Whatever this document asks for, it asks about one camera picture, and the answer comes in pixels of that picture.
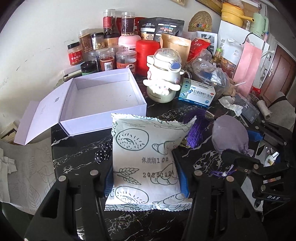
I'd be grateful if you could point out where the lavender drawstring sachet pouch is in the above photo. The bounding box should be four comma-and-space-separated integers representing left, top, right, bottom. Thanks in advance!
184, 108, 255, 178

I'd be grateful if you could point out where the black polka dot scrunchie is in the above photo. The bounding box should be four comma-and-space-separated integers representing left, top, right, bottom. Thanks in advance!
94, 141, 112, 164

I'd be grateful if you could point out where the white printed snack packet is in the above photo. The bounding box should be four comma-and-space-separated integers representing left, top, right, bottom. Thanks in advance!
105, 113, 195, 212

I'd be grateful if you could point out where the grey leaf pattern cushion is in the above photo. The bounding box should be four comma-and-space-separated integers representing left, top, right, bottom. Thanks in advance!
1, 138, 56, 215

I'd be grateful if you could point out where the crumpled white tissue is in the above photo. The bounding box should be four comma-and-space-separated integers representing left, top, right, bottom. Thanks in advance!
218, 96, 243, 116

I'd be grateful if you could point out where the pink paper bag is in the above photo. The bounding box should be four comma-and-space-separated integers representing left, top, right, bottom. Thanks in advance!
233, 42, 262, 97

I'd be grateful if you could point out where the blue white medicine box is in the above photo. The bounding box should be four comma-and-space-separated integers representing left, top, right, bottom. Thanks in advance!
178, 78, 216, 108

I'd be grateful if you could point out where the clear plastic bag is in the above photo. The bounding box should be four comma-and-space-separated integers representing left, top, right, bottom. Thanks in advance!
187, 54, 230, 98

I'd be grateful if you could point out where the white paper bag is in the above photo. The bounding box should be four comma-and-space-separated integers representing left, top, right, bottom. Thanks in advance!
218, 35, 244, 66

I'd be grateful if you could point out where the white open gift box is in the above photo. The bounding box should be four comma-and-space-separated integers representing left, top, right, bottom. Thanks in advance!
14, 68, 147, 145

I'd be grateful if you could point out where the red snack bag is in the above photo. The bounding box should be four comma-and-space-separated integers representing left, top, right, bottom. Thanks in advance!
187, 38, 211, 62

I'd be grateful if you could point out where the yellow pot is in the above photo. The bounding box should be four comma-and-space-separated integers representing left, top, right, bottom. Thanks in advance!
221, 3, 254, 27

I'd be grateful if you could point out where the brown kraft paper pouch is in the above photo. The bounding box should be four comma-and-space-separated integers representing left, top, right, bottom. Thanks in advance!
160, 34, 192, 65

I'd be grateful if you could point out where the cream cinnamoroll electric cooker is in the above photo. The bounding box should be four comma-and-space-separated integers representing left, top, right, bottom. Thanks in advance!
143, 48, 185, 103

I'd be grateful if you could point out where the woven round trivet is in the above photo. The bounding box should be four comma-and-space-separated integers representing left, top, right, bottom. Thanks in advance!
188, 11, 212, 32

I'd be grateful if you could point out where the dark green glass jar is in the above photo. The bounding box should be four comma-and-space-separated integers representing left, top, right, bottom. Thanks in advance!
80, 61, 98, 76

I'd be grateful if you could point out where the red plastic canister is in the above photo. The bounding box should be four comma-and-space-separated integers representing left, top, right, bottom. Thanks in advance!
136, 40, 160, 76

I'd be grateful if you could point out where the orange peel jar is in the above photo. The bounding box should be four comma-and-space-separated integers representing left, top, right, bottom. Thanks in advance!
99, 49, 115, 71

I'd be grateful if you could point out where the black foil food pouch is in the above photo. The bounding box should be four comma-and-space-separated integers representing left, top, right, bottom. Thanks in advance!
138, 17, 185, 42

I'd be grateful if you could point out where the orange label clear jar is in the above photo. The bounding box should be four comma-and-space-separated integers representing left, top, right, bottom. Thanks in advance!
116, 50, 137, 74

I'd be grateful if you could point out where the red label sauce jar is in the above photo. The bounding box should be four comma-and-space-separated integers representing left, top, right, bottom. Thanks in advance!
67, 42, 83, 66

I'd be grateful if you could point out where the pink plastic jar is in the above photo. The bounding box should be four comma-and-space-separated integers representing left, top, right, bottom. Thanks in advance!
118, 35, 141, 50

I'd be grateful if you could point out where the black lid nut jar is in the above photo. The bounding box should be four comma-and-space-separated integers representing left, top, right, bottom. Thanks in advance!
91, 32, 105, 50

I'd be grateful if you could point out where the tan jar black lid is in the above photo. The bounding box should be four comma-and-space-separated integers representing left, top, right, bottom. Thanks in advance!
104, 33, 120, 47

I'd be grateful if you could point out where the brown label tall jar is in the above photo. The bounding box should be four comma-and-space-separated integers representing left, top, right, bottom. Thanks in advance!
78, 29, 93, 53

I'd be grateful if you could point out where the dark label grain jar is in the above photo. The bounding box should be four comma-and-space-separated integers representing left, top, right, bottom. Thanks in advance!
121, 11, 135, 36

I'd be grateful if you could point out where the red label tea jar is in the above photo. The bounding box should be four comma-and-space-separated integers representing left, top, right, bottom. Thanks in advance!
103, 9, 115, 35

